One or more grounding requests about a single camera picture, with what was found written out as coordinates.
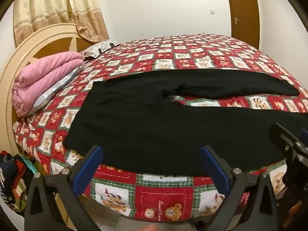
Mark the grey patterned pillow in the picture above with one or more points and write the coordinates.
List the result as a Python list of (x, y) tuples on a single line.
[(95, 50)]

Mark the pink folded blanket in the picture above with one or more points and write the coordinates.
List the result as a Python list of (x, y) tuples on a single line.
[(36, 78)]

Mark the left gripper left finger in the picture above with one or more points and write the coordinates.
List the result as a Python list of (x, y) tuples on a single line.
[(42, 211)]

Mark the colourful clothes pile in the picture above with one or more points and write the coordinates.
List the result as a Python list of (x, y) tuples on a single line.
[(16, 176)]

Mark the brown wooden door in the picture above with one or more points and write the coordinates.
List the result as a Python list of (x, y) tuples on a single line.
[(248, 29)]

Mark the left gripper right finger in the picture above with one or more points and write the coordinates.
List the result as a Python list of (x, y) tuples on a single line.
[(260, 212)]

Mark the cream wooden headboard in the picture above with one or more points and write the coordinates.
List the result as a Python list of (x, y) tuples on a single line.
[(49, 40)]

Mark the black pants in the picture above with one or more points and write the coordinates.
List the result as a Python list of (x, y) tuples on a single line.
[(141, 130)]

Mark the red patchwork bear bedspread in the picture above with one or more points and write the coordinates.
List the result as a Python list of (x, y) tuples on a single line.
[(145, 196)]

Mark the beige patterned curtain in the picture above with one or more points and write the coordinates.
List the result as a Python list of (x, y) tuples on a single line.
[(30, 16)]

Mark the grey patterned folded quilt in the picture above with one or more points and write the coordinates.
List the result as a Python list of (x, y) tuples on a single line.
[(46, 96)]

